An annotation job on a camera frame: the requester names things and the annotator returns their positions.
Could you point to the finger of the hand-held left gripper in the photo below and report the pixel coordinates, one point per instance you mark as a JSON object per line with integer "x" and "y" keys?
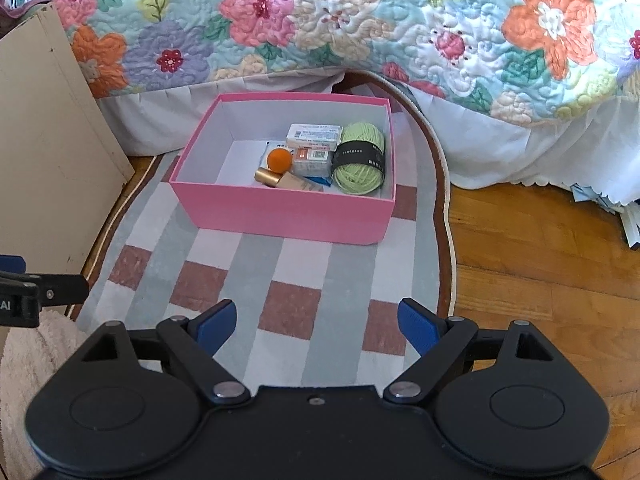
{"x": 11, "y": 263}
{"x": 62, "y": 289}

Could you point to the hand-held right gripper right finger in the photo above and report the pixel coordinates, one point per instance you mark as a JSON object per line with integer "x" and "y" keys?
{"x": 420, "y": 322}

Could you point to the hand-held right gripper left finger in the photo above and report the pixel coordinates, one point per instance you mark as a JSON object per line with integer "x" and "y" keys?
{"x": 217, "y": 325}

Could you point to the pink cardboard box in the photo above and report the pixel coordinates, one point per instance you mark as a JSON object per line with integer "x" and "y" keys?
{"x": 280, "y": 215}

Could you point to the green yarn ball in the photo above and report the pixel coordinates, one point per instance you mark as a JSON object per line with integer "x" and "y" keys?
{"x": 357, "y": 175}

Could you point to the gold-cap foundation bottle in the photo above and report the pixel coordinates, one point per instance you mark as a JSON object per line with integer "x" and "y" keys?
{"x": 295, "y": 182}

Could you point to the orange makeup sponge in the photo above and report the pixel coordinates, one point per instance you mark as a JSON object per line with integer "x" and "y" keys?
{"x": 279, "y": 160}

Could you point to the blue wet wipes pack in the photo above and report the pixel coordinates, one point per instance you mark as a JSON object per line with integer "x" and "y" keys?
{"x": 265, "y": 155}

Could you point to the clear orange-label floss box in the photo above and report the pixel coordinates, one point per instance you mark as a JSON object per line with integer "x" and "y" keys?
{"x": 312, "y": 162}

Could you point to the small white carton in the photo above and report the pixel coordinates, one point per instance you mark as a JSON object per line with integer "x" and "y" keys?
{"x": 312, "y": 135}

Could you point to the fluffy white cloth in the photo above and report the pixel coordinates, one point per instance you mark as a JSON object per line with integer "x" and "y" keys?
{"x": 25, "y": 370}

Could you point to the checkered rug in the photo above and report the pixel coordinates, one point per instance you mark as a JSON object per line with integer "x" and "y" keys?
{"x": 300, "y": 270}

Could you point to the beige wooden board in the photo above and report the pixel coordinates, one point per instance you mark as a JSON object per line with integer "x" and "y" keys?
{"x": 50, "y": 160}

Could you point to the white bed skirt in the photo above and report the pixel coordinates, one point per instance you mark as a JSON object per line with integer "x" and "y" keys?
{"x": 500, "y": 150}

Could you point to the papers under bed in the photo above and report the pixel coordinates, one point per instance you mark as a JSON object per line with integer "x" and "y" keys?
{"x": 632, "y": 225}

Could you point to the floral quilt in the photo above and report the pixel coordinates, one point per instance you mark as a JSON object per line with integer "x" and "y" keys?
{"x": 350, "y": 20}

